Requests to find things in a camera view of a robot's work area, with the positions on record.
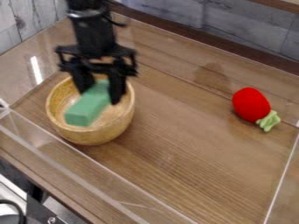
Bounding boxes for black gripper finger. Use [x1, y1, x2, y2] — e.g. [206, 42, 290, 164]
[70, 64, 96, 94]
[107, 68, 127, 105]

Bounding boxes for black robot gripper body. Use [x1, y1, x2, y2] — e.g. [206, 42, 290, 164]
[55, 10, 138, 76]

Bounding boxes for green foam stick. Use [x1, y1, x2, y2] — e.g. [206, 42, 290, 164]
[64, 79, 111, 127]

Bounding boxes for brown wooden bowl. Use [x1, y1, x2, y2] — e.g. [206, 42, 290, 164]
[46, 75, 137, 145]

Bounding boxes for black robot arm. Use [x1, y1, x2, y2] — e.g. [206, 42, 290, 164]
[55, 0, 138, 105]

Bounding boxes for red plush strawberry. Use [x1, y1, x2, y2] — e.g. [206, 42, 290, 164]
[233, 87, 281, 132]

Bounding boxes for clear acrylic tray wall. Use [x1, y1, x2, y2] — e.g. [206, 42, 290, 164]
[0, 100, 198, 224]

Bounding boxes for black metal table bracket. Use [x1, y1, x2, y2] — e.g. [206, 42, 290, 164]
[26, 195, 67, 224]

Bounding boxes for black cable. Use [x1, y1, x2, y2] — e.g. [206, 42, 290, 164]
[0, 199, 28, 224]

